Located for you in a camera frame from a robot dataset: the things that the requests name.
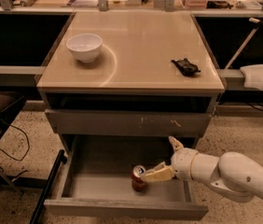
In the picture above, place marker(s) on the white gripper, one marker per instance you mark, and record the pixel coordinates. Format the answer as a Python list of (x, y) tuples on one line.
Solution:
[(183, 163)]

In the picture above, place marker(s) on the red coke can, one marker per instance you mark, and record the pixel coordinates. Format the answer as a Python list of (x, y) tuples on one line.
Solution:
[(136, 182)]

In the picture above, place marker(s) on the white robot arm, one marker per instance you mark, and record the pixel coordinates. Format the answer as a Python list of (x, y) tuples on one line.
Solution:
[(232, 175)]

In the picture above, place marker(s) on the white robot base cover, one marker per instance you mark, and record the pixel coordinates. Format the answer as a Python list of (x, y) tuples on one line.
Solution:
[(253, 76)]

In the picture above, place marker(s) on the open grey bottom drawer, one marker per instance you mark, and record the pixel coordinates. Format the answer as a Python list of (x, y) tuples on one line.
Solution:
[(96, 181)]

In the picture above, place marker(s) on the grey drawer cabinet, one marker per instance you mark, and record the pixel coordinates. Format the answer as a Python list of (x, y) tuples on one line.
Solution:
[(134, 71)]

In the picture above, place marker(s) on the closed grey middle drawer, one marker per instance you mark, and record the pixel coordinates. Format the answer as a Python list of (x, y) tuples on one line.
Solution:
[(121, 123)]

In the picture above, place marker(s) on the black crumpled snack bag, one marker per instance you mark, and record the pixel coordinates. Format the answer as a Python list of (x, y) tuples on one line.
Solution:
[(186, 68)]

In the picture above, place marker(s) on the black metal leg bar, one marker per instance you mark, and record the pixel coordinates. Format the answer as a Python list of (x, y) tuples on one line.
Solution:
[(53, 172)]

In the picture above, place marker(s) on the white ceramic bowl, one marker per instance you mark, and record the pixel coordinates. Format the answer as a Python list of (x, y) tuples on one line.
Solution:
[(85, 47)]

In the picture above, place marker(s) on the white stick with black tip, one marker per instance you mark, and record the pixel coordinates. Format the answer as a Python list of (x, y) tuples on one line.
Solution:
[(257, 24)]

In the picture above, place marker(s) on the black items on far desk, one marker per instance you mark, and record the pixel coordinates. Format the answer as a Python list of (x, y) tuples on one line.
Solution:
[(218, 4)]

